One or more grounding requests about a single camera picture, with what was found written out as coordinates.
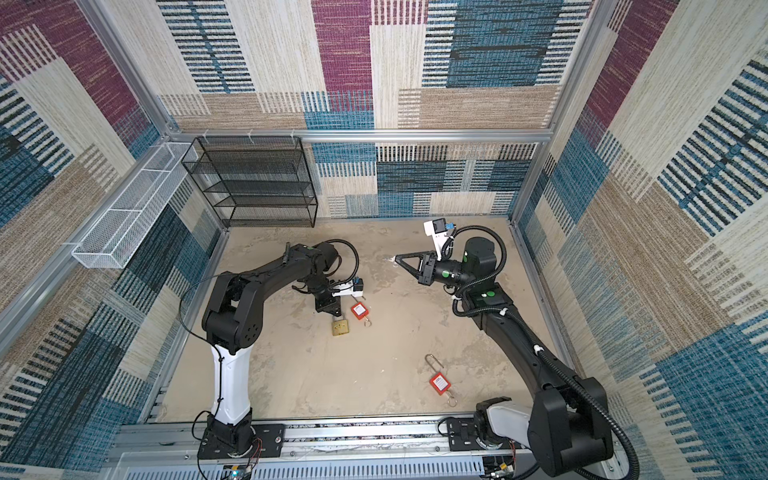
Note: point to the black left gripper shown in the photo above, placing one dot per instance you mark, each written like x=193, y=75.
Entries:
x=333, y=306

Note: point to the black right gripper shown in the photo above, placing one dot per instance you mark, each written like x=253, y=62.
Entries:
x=426, y=277

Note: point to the brass padlock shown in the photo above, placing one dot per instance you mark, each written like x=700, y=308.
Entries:
x=340, y=327

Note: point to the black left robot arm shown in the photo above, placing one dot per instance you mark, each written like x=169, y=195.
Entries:
x=234, y=317

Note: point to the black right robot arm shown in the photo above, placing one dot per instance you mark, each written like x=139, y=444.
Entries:
x=569, y=426

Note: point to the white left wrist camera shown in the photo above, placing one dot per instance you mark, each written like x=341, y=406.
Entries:
x=353, y=288

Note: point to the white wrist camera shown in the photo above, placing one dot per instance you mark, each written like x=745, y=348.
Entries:
x=353, y=288
x=441, y=232

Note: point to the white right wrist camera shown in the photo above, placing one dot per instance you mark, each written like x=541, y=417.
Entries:
x=441, y=232

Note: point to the black wire shelf rack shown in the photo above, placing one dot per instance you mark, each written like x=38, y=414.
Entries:
x=254, y=181

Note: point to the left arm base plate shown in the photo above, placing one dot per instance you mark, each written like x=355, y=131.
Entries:
x=222, y=442

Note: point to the aluminium front rail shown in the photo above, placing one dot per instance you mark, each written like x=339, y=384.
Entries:
x=362, y=447

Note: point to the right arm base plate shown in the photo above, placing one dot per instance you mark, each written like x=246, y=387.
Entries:
x=464, y=435

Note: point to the white mesh wall basket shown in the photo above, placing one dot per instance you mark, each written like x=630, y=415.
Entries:
x=118, y=233

